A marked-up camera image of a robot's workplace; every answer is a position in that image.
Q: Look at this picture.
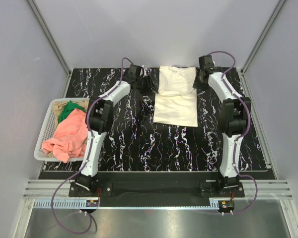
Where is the small circuit board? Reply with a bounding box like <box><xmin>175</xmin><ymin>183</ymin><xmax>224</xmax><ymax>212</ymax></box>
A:
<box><xmin>221</xmin><ymin>200</ymin><xmax>235</xmax><ymax>208</ymax></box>
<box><xmin>86</xmin><ymin>200</ymin><xmax>99</xmax><ymax>207</ymax></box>

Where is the aluminium front rail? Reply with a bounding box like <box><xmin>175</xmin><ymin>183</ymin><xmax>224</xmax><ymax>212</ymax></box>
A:
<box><xmin>23</xmin><ymin>179</ymin><xmax>292</xmax><ymax>199</ymax></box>

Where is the white plastic laundry basket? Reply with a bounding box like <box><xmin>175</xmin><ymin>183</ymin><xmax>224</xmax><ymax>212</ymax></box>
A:
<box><xmin>34</xmin><ymin>98</ymin><xmax>89</xmax><ymax>162</ymax></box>

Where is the green t shirt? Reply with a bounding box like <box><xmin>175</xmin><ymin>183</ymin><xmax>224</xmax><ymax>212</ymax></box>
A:
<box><xmin>58</xmin><ymin>101</ymin><xmax>86</xmax><ymax>123</ymax></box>

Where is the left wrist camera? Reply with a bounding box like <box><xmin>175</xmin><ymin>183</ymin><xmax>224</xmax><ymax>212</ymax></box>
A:
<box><xmin>141</xmin><ymin>65</ymin><xmax>148</xmax><ymax>77</ymax></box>

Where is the left small circuit board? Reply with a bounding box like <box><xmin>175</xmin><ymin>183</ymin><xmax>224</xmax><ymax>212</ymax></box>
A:
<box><xmin>86</xmin><ymin>200</ymin><xmax>99</xmax><ymax>207</ymax></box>

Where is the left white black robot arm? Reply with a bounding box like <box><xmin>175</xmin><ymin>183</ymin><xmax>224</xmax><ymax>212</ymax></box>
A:
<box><xmin>75</xmin><ymin>64</ymin><xmax>157</xmax><ymax>196</ymax></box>

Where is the white slotted cable duct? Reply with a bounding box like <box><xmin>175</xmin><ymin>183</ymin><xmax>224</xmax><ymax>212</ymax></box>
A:
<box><xmin>34</xmin><ymin>199</ymin><xmax>97</xmax><ymax>209</ymax></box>

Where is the cream white t shirt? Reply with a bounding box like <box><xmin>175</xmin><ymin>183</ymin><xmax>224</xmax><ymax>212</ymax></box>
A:
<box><xmin>153</xmin><ymin>66</ymin><xmax>198</xmax><ymax>127</ymax></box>

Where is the right aluminium frame post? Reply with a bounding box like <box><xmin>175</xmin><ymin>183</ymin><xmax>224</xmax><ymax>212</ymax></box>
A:
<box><xmin>240</xmin><ymin>0</ymin><xmax>288</xmax><ymax>75</ymax></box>

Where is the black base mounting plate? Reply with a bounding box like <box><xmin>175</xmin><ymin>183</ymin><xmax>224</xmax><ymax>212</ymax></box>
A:
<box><xmin>69</xmin><ymin>172</ymin><xmax>245</xmax><ymax>208</ymax></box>

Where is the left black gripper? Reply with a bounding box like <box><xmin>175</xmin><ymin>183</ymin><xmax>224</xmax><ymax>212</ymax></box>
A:
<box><xmin>135</xmin><ymin>74</ymin><xmax>157</xmax><ymax>96</ymax></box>

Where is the left aluminium frame post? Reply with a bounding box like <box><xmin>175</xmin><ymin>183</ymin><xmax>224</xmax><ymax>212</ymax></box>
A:
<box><xmin>26</xmin><ymin>0</ymin><xmax>72</xmax><ymax>75</ymax></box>

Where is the salmon pink t shirt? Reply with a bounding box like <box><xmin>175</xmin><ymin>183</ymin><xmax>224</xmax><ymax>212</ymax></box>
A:
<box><xmin>42</xmin><ymin>109</ymin><xmax>88</xmax><ymax>163</ymax></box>

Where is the beige t shirt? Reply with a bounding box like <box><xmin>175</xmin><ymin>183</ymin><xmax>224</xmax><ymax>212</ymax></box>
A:
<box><xmin>52</xmin><ymin>99</ymin><xmax>89</xmax><ymax>127</ymax></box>

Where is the aluminium frame post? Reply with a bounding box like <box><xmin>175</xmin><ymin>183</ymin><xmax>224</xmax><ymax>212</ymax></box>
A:
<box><xmin>240</xmin><ymin>0</ymin><xmax>288</xmax><ymax>75</ymax></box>
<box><xmin>26</xmin><ymin>0</ymin><xmax>72</xmax><ymax>75</ymax></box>

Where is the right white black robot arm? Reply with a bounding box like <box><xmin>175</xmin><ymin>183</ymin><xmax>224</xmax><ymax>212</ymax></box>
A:
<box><xmin>193</xmin><ymin>55</ymin><xmax>251</xmax><ymax>197</ymax></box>

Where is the right small circuit board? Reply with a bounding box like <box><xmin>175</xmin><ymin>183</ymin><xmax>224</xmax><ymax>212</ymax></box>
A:
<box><xmin>221</xmin><ymin>200</ymin><xmax>235</xmax><ymax>208</ymax></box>

